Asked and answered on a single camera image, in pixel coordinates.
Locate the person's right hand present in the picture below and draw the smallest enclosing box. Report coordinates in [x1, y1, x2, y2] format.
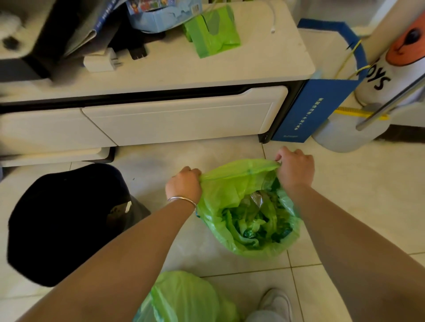
[274, 146, 315, 193]

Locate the person's left hand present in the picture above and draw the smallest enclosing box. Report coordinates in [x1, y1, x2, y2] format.
[165, 166, 203, 205]

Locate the green plastic garbage bag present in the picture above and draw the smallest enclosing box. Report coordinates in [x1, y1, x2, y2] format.
[196, 159, 303, 259]

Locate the person's left forearm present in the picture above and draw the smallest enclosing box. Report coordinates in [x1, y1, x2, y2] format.
[16, 198, 196, 322]

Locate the person's right forearm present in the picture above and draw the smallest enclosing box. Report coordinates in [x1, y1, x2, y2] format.
[286, 184, 425, 322]

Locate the grey round container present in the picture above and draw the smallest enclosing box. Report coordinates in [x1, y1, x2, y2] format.
[311, 103, 392, 153]

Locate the blue paper bag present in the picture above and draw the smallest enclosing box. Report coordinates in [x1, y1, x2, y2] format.
[272, 18, 369, 143]

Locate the yellow ruler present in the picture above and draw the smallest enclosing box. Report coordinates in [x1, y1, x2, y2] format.
[334, 106, 390, 121]

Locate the white low cabinet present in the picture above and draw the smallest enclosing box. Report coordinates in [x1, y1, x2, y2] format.
[0, 0, 316, 168]

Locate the silver metal pole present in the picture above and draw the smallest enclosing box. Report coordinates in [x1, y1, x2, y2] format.
[355, 73, 425, 131]

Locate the tied green garbage bag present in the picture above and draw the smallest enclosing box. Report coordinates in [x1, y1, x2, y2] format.
[133, 271, 240, 322]

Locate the black trash bin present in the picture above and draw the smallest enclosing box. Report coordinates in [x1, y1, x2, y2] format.
[7, 163, 151, 288]

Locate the roll of green bags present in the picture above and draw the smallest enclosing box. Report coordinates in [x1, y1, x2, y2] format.
[182, 5, 241, 59]

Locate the white toy storage bin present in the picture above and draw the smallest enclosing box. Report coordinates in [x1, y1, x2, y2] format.
[353, 11, 425, 107]

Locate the white power adapter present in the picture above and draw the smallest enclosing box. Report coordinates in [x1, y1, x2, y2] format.
[83, 47, 122, 73]

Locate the white shoe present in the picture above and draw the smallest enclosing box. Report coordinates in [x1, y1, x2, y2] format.
[258, 288, 293, 322]

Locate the light blue printed box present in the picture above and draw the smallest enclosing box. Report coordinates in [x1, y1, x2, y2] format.
[126, 0, 203, 34]

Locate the folded newspaper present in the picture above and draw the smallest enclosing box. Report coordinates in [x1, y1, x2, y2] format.
[63, 0, 128, 58]

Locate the black monitor stand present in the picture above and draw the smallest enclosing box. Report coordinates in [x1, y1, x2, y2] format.
[23, 0, 166, 79]

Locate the silver bracelet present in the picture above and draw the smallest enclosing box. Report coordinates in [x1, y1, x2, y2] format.
[167, 196, 198, 213]

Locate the white charging cable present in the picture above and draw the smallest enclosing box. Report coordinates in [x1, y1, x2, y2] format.
[266, 0, 277, 34]

